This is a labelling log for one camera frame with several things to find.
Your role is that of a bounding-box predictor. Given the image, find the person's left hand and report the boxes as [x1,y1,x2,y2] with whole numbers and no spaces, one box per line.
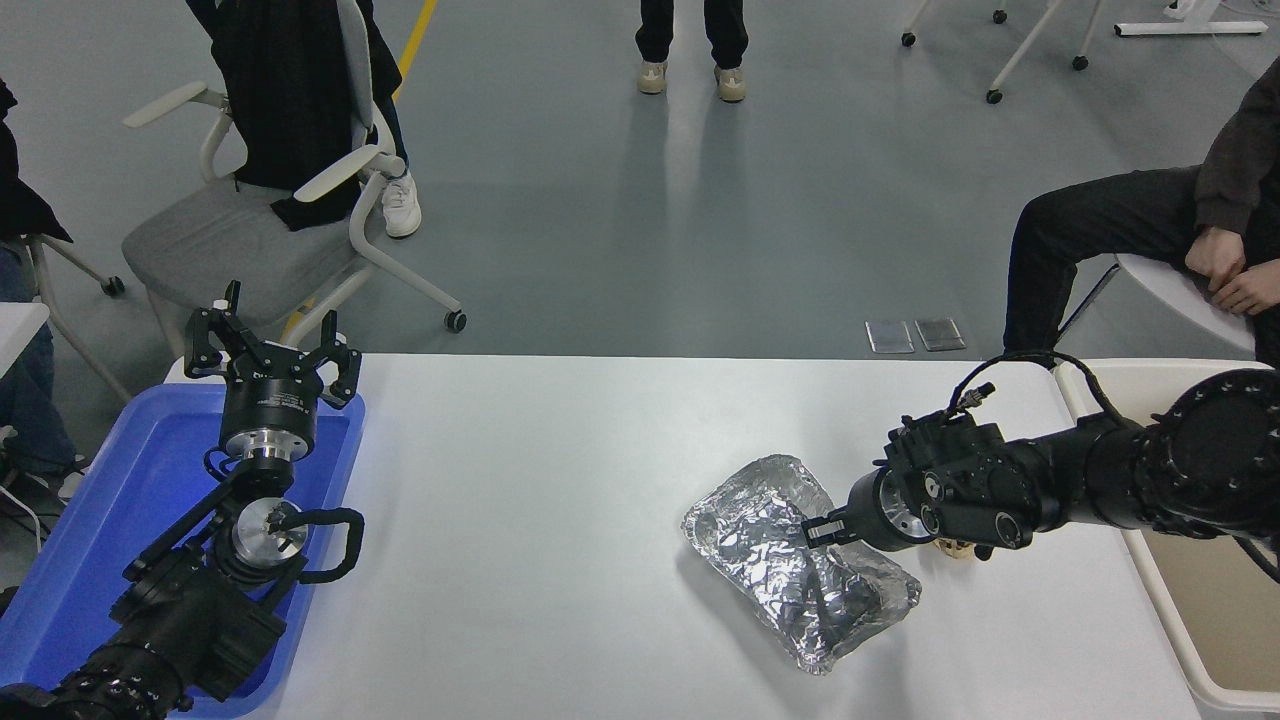
[1212,260,1280,316]

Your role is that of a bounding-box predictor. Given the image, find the white chair with casters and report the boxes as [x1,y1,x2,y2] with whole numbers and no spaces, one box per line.
[25,235,126,401]

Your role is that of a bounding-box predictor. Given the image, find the white side table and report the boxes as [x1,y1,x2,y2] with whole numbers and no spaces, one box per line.
[0,303,51,379]

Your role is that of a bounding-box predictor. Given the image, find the black jacket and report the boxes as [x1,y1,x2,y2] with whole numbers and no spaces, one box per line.
[185,0,403,233]

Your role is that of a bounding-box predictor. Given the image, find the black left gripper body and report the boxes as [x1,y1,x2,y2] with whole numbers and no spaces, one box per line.
[220,345,324,441]

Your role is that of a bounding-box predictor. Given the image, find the white caster frame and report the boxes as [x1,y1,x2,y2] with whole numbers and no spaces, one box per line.
[900,0,1106,105]

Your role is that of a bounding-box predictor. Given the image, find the large pale bin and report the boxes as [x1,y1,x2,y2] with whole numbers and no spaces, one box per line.
[1053,358,1280,713]

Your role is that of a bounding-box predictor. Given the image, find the person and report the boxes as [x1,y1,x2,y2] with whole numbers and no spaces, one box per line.
[372,90,423,239]
[1003,55,1280,366]
[635,0,751,103]
[0,80,81,481]

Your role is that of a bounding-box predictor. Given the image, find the blue plastic tray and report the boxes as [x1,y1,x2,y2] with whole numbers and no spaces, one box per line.
[0,382,367,719]

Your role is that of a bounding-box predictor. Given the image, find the white floor stand base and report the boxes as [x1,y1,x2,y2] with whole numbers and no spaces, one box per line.
[1115,0,1269,38]

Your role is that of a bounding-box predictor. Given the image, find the person's right hand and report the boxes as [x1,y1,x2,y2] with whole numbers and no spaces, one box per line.
[1185,228,1246,291]

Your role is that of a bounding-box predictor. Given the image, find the foil tray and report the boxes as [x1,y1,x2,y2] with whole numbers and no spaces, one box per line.
[682,455,923,675]

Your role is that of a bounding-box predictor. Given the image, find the white seat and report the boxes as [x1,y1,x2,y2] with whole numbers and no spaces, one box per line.
[1060,255,1256,353]

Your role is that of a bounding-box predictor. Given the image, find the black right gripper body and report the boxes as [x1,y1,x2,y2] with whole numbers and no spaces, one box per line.
[848,470,906,553]

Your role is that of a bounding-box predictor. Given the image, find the grey white office chair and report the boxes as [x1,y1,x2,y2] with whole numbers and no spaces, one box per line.
[120,0,468,356]

